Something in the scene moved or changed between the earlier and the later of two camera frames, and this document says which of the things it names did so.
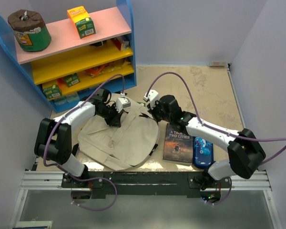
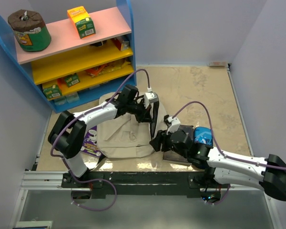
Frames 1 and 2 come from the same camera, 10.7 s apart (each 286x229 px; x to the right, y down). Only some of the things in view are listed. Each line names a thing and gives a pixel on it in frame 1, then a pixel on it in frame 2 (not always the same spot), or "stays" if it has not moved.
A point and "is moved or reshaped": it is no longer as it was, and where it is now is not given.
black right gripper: (152, 111) -> (161, 137)
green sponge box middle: (72, 79) stays
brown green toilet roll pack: (31, 31) stays
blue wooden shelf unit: (72, 69) stays
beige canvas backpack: (132, 144) is moved or reshaped
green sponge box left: (52, 92) stays
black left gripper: (115, 121) -> (144, 114)
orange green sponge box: (83, 24) stays
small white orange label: (217, 64) stays
